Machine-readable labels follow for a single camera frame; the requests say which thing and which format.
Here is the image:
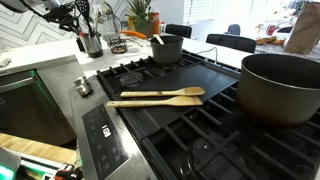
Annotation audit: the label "silver utensil holder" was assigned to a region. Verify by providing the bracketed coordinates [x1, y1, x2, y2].
[79, 31, 104, 59]

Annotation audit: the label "wooden utensil in pot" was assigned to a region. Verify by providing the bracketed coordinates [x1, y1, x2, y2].
[152, 33, 165, 46]

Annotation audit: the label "orange handled utensil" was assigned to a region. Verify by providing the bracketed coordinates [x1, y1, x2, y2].
[120, 29, 147, 41]

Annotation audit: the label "green potted plant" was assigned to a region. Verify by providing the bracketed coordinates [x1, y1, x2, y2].
[125, 0, 155, 38]

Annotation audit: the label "small dark grey pot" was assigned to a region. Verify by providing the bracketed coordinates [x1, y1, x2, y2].
[150, 34, 185, 65]

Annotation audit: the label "thin black cable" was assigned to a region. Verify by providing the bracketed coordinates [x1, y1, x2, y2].
[195, 46, 220, 63]

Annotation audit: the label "white cloth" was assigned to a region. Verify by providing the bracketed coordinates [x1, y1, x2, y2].
[0, 55, 12, 69]

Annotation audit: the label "red can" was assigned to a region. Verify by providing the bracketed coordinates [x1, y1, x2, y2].
[266, 24, 277, 36]

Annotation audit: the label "silver stove knob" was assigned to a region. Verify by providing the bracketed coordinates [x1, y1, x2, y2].
[73, 76, 93, 98]

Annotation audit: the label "wooden flat spatula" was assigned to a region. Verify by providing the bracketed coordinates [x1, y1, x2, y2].
[105, 95, 204, 109]

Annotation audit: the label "white window blinds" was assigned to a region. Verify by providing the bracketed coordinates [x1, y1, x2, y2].
[183, 0, 216, 25]

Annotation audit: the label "black flat griddle plate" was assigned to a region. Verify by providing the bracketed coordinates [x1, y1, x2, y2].
[123, 63, 240, 129]

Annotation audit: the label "large dark grey pot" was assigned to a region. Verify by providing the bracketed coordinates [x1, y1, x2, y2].
[235, 53, 320, 128]

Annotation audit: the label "wide black chair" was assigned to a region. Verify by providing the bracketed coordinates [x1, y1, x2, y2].
[205, 33, 258, 54]

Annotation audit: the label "small black chair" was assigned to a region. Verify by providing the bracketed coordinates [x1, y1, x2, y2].
[164, 23, 193, 40]

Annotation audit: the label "blue grey chair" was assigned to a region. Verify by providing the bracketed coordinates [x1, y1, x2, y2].
[224, 23, 242, 37]

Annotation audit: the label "wooden spoon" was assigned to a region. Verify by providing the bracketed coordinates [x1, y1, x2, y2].
[119, 86, 206, 99]

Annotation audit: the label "brown paper bag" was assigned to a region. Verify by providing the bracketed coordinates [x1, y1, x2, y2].
[283, 1, 320, 55]

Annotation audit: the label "black gas stove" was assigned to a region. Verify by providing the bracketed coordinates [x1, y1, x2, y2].
[68, 49, 320, 180]

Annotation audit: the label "orange bottle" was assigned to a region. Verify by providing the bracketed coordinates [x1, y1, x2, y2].
[151, 11, 161, 35]

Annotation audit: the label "red and black tool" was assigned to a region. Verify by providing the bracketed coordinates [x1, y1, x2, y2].
[52, 162, 78, 180]

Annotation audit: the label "orange food packets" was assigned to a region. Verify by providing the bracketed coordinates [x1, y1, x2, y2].
[255, 35, 286, 47]

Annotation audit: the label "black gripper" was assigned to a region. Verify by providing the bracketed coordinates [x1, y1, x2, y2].
[42, 1, 82, 36]

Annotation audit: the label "grey device with green light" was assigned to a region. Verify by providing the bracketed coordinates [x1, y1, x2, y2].
[0, 146, 22, 180]

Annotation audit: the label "stainless steel dishwasher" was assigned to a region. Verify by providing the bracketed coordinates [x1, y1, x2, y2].
[0, 69, 77, 147]

